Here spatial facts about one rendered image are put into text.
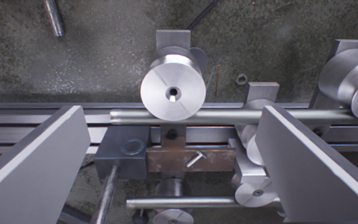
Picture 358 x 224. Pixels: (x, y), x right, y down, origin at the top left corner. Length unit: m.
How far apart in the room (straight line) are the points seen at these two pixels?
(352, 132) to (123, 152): 0.28
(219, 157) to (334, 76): 0.13
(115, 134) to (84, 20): 0.12
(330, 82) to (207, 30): 0.13
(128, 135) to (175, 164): 0.06
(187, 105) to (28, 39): 0.19
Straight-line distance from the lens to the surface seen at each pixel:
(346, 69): 0.23
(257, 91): 0.22
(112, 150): 0.22
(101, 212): 0.19
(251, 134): 0.20
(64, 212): 0.45
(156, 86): 0.15
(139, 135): 0.23
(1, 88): 0.33
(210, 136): 0.26
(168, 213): 0.26
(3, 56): 0.30
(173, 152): 0.21
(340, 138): 0.34
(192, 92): 0.15
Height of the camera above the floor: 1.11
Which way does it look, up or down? 59 degrees down
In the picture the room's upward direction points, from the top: 177 degrees clockwise
